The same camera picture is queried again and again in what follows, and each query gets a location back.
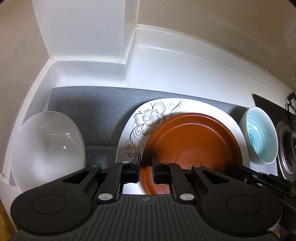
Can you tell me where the white floral square plate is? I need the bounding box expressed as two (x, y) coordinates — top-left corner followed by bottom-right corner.
(116, 98), (250, 194)

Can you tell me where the large white bowl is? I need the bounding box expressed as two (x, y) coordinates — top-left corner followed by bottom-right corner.
(11, 111), (86, 192)

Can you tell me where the teal glazed bowl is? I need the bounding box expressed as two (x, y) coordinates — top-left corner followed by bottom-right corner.
(239, 106), (278, 165)

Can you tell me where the brown round plate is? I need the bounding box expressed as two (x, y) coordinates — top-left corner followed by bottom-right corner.
(140, 113), (243, 195)

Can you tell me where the grey counter mat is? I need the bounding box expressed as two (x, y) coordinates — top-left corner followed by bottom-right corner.
(47, 86), (278, 176)

